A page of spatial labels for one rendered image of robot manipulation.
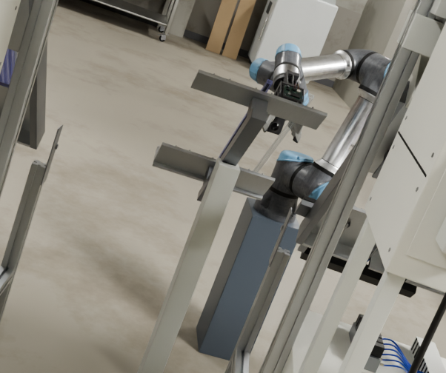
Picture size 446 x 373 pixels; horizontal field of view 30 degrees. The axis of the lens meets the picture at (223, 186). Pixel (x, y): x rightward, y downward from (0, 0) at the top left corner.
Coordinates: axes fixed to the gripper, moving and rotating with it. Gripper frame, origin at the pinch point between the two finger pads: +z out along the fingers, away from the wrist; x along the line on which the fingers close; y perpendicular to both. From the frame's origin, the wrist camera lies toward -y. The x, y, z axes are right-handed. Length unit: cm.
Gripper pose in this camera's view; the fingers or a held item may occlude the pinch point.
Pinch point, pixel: (280, 136)
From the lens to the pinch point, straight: 226.1
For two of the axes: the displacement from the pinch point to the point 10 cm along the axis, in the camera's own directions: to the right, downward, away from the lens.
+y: 3.4, -6.4, -6.9
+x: 9.4, 3.0, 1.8
